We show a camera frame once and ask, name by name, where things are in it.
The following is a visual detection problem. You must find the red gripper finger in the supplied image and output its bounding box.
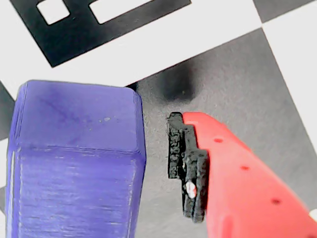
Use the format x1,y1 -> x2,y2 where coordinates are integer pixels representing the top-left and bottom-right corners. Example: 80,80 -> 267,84
167,111 -> 317,238

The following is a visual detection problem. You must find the blue cube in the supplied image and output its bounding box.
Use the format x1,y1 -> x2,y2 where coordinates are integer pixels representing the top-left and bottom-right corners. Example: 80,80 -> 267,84
4,79 -> 147,238

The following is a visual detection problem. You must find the black white marker checkerboard mat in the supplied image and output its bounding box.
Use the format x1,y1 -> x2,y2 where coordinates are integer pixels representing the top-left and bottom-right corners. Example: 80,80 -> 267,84
0,0 -> 317,238

